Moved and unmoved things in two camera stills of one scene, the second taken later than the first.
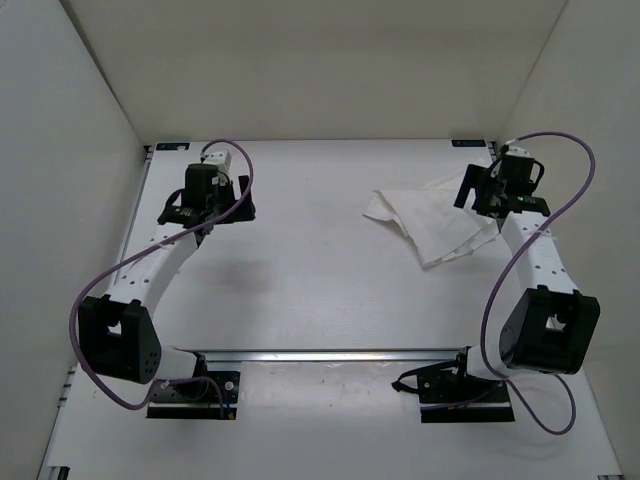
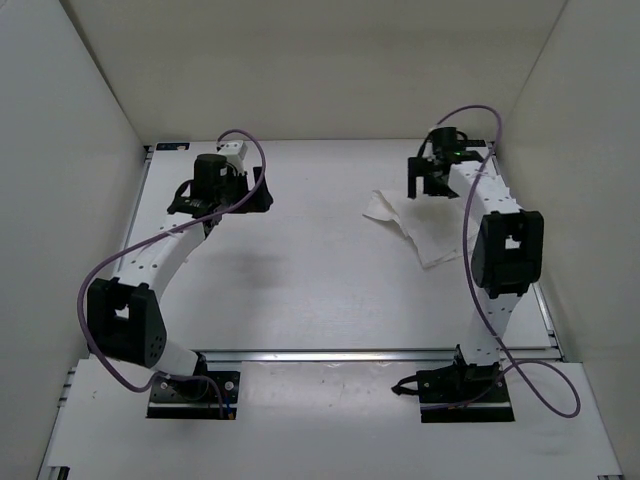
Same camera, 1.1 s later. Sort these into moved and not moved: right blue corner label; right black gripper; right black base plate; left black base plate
Moved: right black gripper
Not moved: left black base plate; right blue corner label; right black base plate
